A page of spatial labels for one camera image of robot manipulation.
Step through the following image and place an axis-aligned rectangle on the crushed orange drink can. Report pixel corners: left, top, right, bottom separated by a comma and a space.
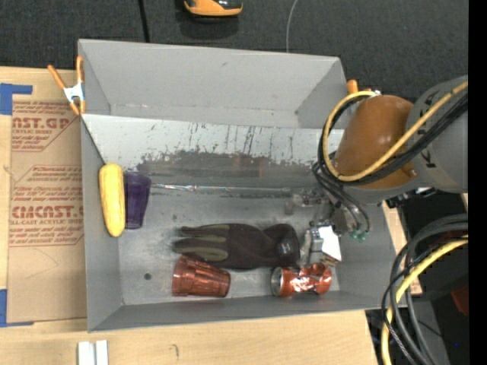
269, 262, 333, 298

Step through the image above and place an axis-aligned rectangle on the yellow toy corn cob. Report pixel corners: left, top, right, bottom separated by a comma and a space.
98, 162, 127, 238

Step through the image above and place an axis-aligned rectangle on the grey metal bin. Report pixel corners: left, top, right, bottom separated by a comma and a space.
77, 39, 399, 333

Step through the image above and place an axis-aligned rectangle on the dark brown glove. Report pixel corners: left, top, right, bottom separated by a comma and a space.
171, 223, 302, 271

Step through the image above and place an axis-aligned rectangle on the red-brown clear plastic cup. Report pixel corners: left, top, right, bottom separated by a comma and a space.
170, 255, 232, 299

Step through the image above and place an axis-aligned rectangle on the brown cardboard board red print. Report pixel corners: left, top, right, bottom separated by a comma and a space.
0, 65, 89, 329

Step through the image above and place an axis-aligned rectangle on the purple plastic cup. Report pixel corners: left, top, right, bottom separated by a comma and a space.
123, 171, 153, 230

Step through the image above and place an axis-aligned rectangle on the white flat card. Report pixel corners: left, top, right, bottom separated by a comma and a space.
318, 225, 342, 262

